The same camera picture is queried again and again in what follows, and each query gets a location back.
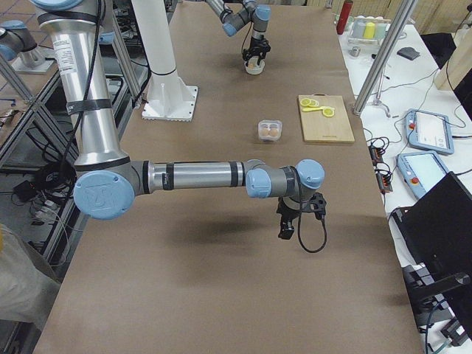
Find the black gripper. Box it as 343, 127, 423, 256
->
277, 192, 327, 240
243, 35, 271, 67

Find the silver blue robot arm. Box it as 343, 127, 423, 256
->
206, 0, 271, 75
30, 1, 327, 253

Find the clear plastic egg box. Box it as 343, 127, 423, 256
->
257, 119, 283, 142

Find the white bowl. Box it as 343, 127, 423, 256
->
245, 58, 265, 75

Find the yellow plastic knife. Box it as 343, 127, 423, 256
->
302, 106, 325, 112

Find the wooden cutting board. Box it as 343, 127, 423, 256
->
297, 95, 355, 143

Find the metal cylinder cup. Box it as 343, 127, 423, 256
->
349, 46, 361, 58

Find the red cylinder bottle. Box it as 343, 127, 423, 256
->
336, 0, 353, 35

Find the grey cup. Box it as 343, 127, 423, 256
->
351, 20, 367, 38

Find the yellow cup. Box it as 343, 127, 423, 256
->
363, 22, 375, 40

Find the light blue cup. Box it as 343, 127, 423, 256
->
374, 22, 387, 41

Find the blue teach pendant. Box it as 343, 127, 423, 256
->
405, 109, 454, 155
398, 150, 449, 199

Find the black laptop monitor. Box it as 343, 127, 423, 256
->
392, 172, 471, 336

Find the black square pad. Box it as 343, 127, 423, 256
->
397, 47, 420, 60

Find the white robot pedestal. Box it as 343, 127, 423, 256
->
132, 0, 198, 122

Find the aluminium frame post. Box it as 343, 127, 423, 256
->
353, 0, 417, 116

